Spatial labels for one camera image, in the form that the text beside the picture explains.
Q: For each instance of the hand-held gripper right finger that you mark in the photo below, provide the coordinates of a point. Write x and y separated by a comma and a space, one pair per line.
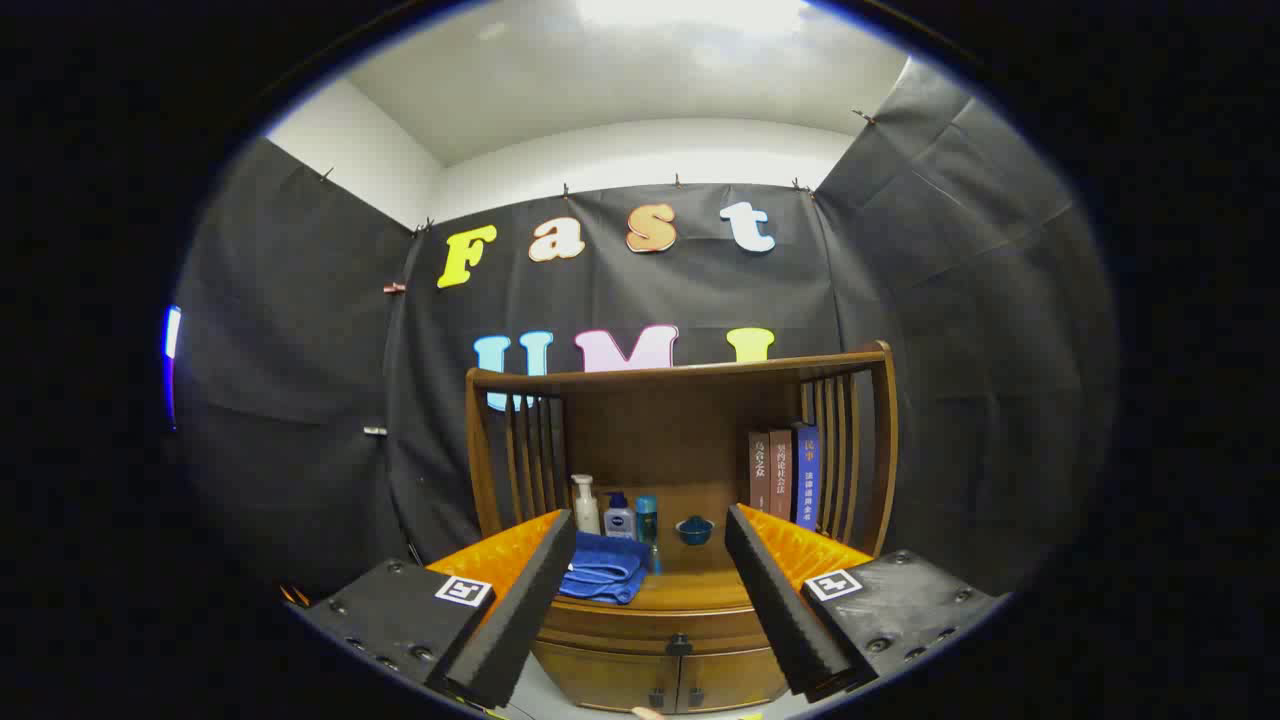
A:
775, 610

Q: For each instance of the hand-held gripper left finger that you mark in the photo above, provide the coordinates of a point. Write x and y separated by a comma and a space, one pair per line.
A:
520, 610

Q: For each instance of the wooden drawer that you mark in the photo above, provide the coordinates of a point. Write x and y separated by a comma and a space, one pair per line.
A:
620, 625

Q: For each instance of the wooden countertop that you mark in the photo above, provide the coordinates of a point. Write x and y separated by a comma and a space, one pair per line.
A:
700, 575

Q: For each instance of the wooden cabinet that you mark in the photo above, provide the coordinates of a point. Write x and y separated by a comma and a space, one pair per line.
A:
660, 420

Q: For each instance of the blue folded towel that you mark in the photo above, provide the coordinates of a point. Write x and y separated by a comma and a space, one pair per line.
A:
605, 570

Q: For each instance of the blue lidded teacup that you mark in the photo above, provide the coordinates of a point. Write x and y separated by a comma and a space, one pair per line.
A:
694, 532

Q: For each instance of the white pump bottle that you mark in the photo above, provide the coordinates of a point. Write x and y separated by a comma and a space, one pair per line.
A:
586, 512

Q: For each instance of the white bottle with blue cap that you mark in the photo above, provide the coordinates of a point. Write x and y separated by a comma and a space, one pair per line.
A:
619, 520

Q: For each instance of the blue book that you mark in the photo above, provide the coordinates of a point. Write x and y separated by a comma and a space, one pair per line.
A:
807, 475

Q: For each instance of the reddish brown book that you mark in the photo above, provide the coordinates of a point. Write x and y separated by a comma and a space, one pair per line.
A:
781, 470

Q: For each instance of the dark brown book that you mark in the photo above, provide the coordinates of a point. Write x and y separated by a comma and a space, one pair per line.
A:
759, 470

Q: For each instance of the teal bottle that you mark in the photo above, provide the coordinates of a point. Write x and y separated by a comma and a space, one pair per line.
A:
647, 520

